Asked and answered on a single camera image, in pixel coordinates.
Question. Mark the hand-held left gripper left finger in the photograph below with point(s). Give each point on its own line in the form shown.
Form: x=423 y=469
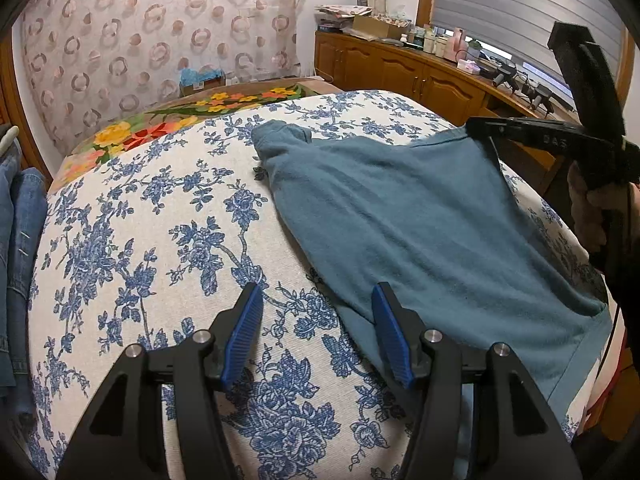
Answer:
x=245 y=330

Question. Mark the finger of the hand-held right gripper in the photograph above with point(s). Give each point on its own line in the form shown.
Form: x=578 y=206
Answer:
x=515 y=130

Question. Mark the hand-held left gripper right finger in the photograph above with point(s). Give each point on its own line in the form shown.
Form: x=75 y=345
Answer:
x=390 y=340

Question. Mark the teal cotton shirt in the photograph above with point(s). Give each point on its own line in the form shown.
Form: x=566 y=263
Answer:
x=400 y=210

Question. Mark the person's right forearm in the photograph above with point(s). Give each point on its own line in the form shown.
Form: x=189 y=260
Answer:
x=631 y=305

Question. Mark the person's right hand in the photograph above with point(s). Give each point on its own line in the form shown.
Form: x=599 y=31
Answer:
x=585 y=215

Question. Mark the black device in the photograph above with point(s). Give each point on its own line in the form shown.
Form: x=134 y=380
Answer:
x=537 y=95

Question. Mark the pink tissue pack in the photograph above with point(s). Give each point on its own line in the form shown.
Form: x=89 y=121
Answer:
x=470 y=66

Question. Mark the small potted plant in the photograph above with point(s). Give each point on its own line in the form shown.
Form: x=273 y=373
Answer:
x=474 y=49

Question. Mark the pink bottle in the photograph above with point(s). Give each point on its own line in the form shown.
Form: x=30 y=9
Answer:
x=456 y=47

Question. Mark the group of cosmetic bottles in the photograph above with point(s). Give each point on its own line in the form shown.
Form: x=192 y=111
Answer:
x=430 y=42

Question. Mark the wooden cabinet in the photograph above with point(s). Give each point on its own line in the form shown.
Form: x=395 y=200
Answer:
x=400 y=72

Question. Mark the blue floral bed sheet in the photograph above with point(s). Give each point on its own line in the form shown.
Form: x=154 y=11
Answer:
x=150 y=210

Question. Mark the open cardboard box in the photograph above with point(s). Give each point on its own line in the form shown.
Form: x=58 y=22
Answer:
x=375 y=27

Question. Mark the stack of papers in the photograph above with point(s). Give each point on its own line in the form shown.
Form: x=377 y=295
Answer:
x=340 y=15

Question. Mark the colourful flower blanket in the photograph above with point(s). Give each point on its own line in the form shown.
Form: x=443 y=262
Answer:
x=115 y=135

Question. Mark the blue denim jeans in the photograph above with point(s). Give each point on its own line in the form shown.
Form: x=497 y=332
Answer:
x=22 y=240

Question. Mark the small cardboard box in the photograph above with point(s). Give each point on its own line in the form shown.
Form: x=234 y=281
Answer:
x=205 y=87

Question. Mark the white hanger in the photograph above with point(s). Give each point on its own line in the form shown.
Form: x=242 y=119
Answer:
x=7 y=137

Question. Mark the wooden louvre wardrobe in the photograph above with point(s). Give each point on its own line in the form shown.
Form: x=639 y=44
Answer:
x=20 y=115

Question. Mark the circle patterned curtain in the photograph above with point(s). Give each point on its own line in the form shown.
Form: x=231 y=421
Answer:
x=125 y=20

